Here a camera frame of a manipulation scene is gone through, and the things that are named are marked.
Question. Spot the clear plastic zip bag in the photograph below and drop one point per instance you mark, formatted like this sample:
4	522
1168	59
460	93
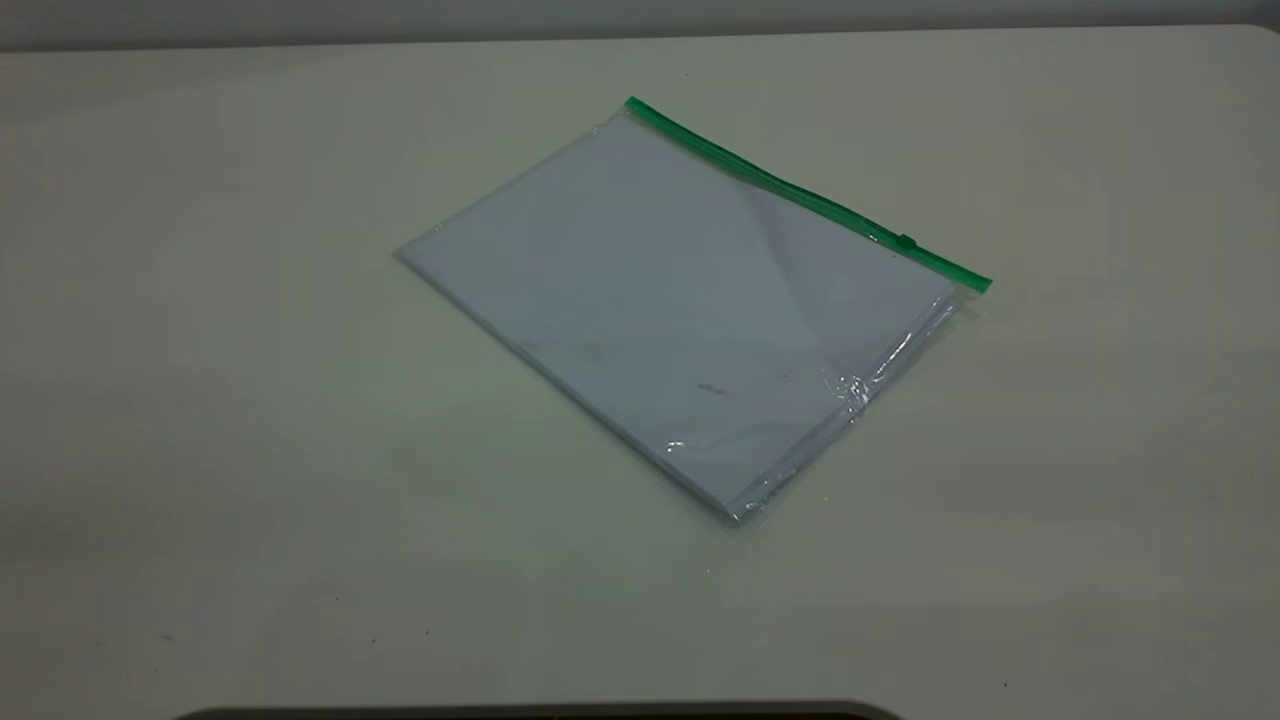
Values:
690	300

